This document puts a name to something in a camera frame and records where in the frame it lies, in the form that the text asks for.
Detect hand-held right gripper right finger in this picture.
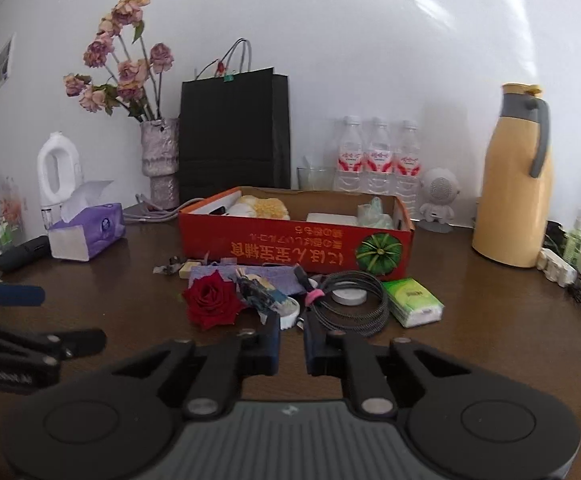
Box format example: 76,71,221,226
303,312,471,418

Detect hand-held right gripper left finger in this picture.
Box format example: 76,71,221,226
113,315,282,418

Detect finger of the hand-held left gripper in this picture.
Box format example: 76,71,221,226
0,316,107,363
0,280,46,313

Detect white tape roll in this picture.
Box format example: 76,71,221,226
270,297,301,331

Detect blue patterned packet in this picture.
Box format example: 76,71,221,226
235,275,291,313

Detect white round disc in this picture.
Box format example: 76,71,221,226
331,287,368,307

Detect braided cable coil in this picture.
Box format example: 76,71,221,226
300,270,391,336

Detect red rose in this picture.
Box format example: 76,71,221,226
181,270,246,331

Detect red cardboard box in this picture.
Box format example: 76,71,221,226
178,186,415,281

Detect green tissue pack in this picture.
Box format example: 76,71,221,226
381,277,445,329

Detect dark binder clip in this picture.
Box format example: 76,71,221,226
153,257,184,276

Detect dark glasses case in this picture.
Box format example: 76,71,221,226
0,235,51,273

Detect purple tissue box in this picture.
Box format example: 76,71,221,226
47,180,126,263

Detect white flat box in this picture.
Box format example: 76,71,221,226
305,211,361,226

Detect yellow white plush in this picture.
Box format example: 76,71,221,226
230,194,291,221

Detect white plastic jug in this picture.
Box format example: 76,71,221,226
37,131,85,211

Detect pale green plastic bag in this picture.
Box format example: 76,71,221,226
356,196,396,230

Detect clear glass cup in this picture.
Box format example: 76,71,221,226
297,166,335,192

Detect clear water bottle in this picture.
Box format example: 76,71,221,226
333,115,366,193
393,120,423,211
363,117,395,195

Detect speckled grey vase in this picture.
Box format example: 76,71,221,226
139,117,181,211

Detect white robot-shaped speaker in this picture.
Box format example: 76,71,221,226
417,167,457,233

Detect black paper bag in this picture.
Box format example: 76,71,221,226
178,37,292,206

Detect yellow thermos jug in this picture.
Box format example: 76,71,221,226
471,82,555,268

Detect dried pink flowers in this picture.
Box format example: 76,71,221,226
63,0,175,123

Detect green spray bottle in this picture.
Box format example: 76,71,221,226
563,207,581,268

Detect grey cable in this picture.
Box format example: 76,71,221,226
122,192,206,225

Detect wall paper sheet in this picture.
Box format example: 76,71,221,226
0,35,17,93

